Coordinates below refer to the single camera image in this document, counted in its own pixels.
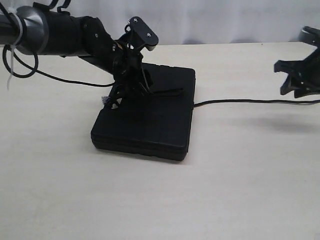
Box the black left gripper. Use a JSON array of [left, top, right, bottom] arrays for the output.
[[46, 11, 159, 120]]

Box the white backdrop curtain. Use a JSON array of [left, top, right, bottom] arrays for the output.
[[0, 0, 320, 48]]

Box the black rope with loop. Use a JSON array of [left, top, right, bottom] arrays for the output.
[[101, 86, 320, 111]]

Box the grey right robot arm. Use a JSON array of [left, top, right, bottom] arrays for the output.
[[273, 26, 320, 99]]

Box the black plastic carrying case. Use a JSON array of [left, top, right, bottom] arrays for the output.
[[90, 63, 196, 161]]

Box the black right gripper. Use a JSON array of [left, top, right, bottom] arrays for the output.
[[273, 48, 320, 98]]

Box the white zip tie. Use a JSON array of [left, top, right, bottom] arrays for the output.
[[6, 7, 26, 91]]

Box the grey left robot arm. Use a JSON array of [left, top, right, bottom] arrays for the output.
[[0, 2, 159, 109]]

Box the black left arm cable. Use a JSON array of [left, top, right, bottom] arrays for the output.
[[2, 0, 116, 88]]

